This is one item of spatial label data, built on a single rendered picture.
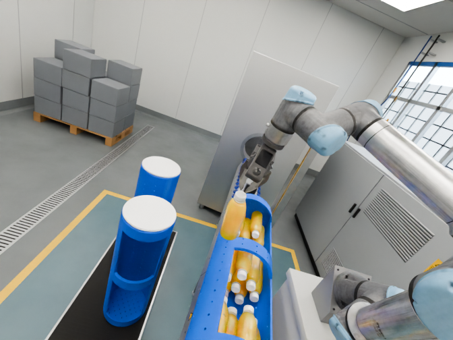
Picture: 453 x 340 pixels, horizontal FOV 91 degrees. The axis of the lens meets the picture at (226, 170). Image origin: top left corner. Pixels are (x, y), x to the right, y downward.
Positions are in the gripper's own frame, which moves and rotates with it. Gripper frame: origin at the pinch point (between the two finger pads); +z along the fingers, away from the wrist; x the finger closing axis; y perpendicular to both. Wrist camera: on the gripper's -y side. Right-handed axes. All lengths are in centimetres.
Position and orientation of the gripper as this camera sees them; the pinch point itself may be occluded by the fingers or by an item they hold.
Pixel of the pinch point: (244, 189)
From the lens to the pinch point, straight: 75.7
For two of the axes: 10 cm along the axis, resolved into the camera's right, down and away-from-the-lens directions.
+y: 2.8, -5.0, 8.2
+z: -3.8, 7.3, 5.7
